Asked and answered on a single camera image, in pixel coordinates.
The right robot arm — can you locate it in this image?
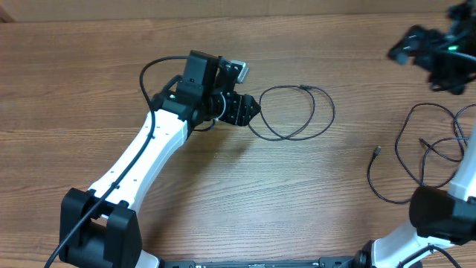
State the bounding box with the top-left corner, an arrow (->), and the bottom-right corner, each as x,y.
342,1 -> 475,267

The black USB-A cable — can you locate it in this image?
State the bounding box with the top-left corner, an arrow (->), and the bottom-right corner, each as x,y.
394,103 -> 476,189

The thin black USB-C cable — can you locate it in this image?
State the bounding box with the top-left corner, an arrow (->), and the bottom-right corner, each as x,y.
247,84 -> 336,142

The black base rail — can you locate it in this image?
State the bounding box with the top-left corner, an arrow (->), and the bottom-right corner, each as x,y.
158,256 -> 372,268

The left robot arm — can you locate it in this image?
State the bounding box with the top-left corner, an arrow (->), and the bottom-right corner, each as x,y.
45,51 -> 260,267

